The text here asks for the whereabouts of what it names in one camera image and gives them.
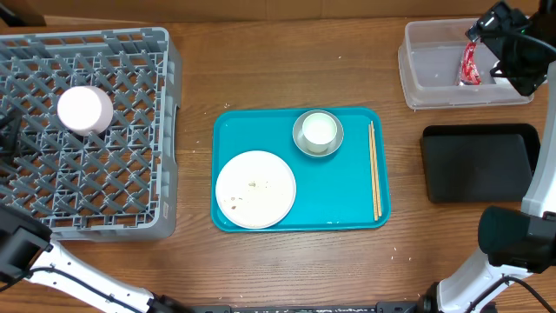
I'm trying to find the white cup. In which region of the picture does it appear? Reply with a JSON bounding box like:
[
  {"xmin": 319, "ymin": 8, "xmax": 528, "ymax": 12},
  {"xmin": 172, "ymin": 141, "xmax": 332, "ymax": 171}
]
[{"xmin": 301, "ymin": 112, "xmax": 337, "ymax": 153}]

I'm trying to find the black plastic tray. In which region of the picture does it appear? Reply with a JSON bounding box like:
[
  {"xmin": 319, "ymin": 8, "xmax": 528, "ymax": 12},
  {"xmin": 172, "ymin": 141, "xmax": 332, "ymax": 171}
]
[{"xmin": 420, "ymin": 123, "xmax": 540, "ymax": 203}]

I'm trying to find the grey plastic dish rack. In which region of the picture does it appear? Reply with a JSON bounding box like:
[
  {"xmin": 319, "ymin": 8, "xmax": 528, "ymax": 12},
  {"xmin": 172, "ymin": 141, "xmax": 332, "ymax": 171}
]
[{"xmin": 1, "ymin": 27, "xmax": 182, "ymax": 242}]

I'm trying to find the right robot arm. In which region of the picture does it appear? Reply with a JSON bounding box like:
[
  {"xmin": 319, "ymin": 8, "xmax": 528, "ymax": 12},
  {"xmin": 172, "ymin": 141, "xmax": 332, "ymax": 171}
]
[{"xmin": 415, "ymin": 1, "xmax": 555, "ymax": 312}]

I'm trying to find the small white bowl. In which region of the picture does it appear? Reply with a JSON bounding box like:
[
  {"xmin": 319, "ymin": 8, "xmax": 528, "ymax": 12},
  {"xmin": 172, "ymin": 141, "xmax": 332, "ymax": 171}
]
[{"xmin": 56, "ymin": 86, "xmax": 114, "ymax": 137}]

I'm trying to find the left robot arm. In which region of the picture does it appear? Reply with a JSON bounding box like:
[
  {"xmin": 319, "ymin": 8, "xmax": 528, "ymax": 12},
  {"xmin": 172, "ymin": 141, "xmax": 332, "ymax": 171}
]
[{"xmin": 1, "ymin": 139, "xmax": 188, "ymax": 312}]

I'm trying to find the large white plate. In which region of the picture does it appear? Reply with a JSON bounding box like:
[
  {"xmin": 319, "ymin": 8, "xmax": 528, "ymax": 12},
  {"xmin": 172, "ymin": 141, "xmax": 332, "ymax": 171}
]
[{"xmin": 215, "ymin": 150, "xmax": 297, "ymax": 230}]

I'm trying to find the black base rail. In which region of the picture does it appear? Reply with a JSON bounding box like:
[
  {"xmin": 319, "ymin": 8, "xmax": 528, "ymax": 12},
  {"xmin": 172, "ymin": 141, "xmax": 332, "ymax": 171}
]
[{"xmin": 191, "ymin": 301, "xmax": 417, "ymax": 313}]

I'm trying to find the teal serving tray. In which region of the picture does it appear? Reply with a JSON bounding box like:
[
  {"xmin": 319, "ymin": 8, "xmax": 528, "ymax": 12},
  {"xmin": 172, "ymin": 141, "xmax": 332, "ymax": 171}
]
[{"xmin": 212, "ymin": 107, "xmax": 391, "ymax": 232}]

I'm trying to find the clear plastic waste bin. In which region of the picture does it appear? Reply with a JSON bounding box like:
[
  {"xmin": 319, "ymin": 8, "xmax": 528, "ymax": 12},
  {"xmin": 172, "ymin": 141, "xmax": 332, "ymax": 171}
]
[{"xmin": 398, "ymin": 18, "xmax": 533, "ymax": 110}]

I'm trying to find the white napkin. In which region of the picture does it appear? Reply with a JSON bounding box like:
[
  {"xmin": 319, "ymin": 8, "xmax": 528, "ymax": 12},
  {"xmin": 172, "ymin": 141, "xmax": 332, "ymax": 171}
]
[{"xmin": 489, "ymin": 61, "xmax": 507, "ymax": 78}]

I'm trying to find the red sauce packet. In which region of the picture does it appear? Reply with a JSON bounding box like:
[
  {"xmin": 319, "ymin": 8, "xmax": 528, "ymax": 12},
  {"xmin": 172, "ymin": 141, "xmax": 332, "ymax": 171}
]
[{"xmin": 455, "ymin": 42, "xmax": 481, "ymax": 86}]

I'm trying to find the right wooden chopstick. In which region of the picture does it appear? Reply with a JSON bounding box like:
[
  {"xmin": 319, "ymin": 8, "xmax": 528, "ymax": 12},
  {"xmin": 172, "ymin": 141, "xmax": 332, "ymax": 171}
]
[{"xmin": 369, "ymin": 122, "xmax": 382, "ymax": 220}]

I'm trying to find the grey metal bowl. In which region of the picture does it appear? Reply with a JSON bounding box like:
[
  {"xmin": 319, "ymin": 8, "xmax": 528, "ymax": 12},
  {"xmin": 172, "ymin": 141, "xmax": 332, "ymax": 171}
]
[{"xmin": 293, "ymin": 110, "xmax": 344, "ymax": 158}]

